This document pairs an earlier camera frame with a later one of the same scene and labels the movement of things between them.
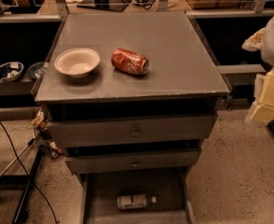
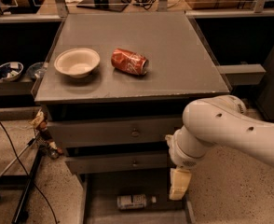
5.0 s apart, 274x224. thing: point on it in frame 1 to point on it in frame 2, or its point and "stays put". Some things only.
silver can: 134,202 stays put
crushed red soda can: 129,61 stays put
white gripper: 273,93 to 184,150
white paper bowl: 77,63 stays put
